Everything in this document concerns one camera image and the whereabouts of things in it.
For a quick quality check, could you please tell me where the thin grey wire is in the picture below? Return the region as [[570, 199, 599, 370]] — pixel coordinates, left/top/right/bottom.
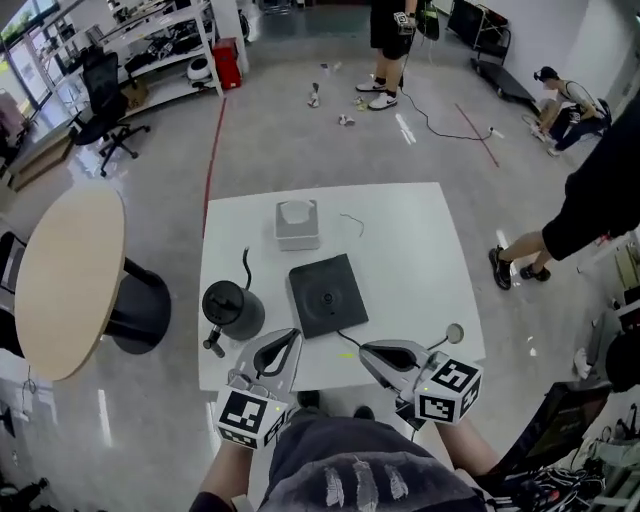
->
[[339, 213, 365, 239]]

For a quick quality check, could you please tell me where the thin black cable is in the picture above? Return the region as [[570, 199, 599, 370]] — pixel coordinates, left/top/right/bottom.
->
[[336, 329, 454, 351]]

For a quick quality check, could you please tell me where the black gooseneck kettle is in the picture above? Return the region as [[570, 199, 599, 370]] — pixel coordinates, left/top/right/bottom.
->
[[201, 247, 266, 359]]

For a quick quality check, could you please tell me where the black floor cable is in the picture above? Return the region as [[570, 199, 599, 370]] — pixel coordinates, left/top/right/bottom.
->
[[399, 84, 494, 142]]

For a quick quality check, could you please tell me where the black monitor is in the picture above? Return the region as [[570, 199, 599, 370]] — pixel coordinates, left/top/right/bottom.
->
[[499, 382, 611, 476]]

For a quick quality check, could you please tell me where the scattered floor litter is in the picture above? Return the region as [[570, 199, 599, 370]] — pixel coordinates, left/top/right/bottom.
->
[[305, 60, 371, 127]]

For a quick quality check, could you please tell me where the tangle of black cables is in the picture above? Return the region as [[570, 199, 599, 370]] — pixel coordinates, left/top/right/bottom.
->
[[499, 404, 640, 512]]

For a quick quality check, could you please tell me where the black platform cart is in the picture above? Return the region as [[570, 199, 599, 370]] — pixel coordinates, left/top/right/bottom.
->
[[469, 27, 539, 104]]

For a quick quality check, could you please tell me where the person's right forearm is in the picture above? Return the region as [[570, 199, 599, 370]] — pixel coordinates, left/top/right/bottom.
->
[[434, 417, 501, 476]]

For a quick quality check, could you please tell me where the white shelving unit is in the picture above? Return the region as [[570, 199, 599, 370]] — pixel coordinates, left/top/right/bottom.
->
[[29, 0, 225, 119]]

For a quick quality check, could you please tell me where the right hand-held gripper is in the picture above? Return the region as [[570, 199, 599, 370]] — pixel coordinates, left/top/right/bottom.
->
[[358, 340, 485, 430]]

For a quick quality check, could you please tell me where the round wooden table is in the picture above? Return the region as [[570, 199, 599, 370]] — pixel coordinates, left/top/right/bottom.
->
[[13, 187, 173, 382]]

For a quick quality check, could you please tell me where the black square kettle base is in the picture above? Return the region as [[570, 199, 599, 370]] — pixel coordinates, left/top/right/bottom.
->
[[288, 253, 370, 340]]

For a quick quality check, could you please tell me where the black folding chair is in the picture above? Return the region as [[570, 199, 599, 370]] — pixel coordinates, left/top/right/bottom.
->
[[0, 230, 26, 296]]

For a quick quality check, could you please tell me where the person's left forearm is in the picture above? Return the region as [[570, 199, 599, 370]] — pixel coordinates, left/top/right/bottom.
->
[[199, 439, 254, 501]]

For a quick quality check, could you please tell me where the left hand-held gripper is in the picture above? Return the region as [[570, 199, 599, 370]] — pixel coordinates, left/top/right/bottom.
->
[[215, 327, 304, 450]]

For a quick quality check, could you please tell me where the red cabinet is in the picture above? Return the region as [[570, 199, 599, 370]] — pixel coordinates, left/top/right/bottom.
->
[[212, 37, 243, 91]]

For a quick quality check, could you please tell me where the person's black clothing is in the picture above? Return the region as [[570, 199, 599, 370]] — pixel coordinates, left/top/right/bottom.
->
[[259, 407, 494, 512]]

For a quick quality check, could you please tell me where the white round device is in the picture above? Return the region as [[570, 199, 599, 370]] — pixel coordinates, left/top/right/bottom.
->
[[185, 56, 212, 81]]

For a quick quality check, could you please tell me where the cardboard box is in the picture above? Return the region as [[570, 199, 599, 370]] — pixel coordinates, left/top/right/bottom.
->
[[122, 79, 150, 109]]

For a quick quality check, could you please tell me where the black office chair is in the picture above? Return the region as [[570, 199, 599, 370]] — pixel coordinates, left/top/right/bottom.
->
[[68, 49, 151, 179]]

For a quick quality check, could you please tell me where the white tissue box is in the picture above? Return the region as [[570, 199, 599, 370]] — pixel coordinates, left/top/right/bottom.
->
[[274, 198, 321, 252]]

